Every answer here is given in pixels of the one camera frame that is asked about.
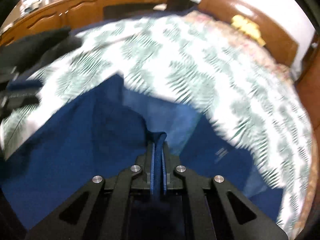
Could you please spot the navy blue jacket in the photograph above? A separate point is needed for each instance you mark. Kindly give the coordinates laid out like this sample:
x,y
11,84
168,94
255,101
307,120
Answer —
x,y
102,132

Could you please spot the floral blanket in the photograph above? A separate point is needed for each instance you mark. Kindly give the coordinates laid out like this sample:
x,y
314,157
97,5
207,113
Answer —
x,y
243,41

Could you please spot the wooden bed headboard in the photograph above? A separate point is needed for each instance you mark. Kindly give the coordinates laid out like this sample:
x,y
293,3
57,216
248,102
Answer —
x,y
278,42

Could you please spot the black garment on bed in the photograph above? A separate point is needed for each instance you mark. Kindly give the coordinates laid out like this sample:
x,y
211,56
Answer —
x,y
31,53

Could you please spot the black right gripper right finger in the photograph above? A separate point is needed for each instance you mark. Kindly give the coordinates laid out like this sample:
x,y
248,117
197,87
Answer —
x,y
212,208

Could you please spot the yellow plush toy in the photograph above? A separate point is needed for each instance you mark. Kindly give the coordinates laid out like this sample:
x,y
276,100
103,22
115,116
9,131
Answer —
x,y
248,27

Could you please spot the palm leaf print bedsheet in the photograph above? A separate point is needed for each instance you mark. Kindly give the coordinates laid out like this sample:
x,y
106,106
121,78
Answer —
x,y
171,58

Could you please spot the long wooden desk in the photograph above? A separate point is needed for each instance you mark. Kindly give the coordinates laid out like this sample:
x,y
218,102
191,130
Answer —
x,y
72,13

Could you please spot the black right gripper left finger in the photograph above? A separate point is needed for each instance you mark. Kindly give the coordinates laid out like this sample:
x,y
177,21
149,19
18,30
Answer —
x,y
101,208

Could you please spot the dark brown chair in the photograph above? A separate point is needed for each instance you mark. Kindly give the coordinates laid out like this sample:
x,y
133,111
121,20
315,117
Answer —
x,y
174,5

